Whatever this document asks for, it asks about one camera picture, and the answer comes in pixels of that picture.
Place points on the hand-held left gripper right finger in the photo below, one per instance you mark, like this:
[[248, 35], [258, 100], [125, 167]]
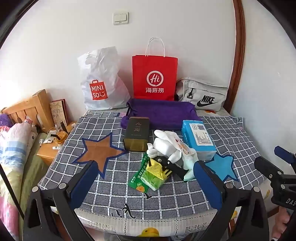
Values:
[[208, 185]]

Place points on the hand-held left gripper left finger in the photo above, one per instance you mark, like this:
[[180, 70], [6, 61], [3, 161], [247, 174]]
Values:
[[83, 185]]

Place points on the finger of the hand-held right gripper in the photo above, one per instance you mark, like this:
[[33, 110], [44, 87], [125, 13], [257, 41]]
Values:
[[269, 169], [285, 154]]

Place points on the light green cloth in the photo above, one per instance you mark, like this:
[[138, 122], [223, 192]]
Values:
[[188, 169]]

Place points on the white printed cloth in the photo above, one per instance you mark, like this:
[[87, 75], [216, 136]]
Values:
[[185, 147]]

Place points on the black yellow striped cloth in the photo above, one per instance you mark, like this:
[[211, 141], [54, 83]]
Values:
[[161, 161]]

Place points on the yellow mesh bag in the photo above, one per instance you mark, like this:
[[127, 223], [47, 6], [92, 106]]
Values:
[[154, 170]]

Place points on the green flower print packet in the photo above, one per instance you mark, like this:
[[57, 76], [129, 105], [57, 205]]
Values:
[[138, 178]]

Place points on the white foam block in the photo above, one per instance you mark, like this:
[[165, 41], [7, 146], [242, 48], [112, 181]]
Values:
[[165, 146]]

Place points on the purple fabric storage basket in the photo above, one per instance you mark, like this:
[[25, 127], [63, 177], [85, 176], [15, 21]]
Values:
[[161, 113]]

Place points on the person's right hand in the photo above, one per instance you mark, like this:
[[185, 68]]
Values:
[[282, 222]]

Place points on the wooden nightstand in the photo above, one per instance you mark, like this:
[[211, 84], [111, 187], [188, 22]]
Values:
[[48, 155]]

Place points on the blue wet wipes pack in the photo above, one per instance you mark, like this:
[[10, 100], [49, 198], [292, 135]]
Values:
[[198, 139]]

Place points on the grey plaid star cloth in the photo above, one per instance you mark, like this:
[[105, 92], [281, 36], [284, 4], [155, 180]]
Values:
[[129, 204]]

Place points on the green bed sheet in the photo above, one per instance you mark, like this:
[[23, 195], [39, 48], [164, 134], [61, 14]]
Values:
[[32, 166]]

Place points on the small white packets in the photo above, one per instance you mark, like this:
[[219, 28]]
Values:
[[47, 140]]

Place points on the clear glass cup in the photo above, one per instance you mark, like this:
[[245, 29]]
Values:
[[60, 127]]

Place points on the white cartoon printed sheet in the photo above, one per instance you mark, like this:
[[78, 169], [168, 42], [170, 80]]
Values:
[[148, 229]]

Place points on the dark tea tin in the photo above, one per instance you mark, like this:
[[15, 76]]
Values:
[[136, 132]]

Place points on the illustrated book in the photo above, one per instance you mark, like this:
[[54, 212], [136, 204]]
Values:
[[59, 112]]

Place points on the pastel patterned quilt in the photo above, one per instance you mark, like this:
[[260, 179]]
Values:
[[11, 150]]

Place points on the grey waist bag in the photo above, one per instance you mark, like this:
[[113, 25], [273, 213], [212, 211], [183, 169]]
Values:
[[203, 95]]

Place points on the wooden bed headboard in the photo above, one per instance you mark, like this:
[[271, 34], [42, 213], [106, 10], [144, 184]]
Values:
[[25, 109]]

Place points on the purple plush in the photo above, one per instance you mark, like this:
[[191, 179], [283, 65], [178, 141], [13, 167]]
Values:
[[5, 120]]

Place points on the white plastic shopping bag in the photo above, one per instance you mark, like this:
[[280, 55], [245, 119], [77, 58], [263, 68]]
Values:
[[104, 76]]

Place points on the red paper bag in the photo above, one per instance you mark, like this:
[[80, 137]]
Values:
[[155, 76]]

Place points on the brown wooden door frame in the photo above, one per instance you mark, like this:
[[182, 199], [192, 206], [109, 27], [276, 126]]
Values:
[[239, 58]]

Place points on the white wall switch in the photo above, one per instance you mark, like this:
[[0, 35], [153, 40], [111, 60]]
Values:
[[121, 18]]

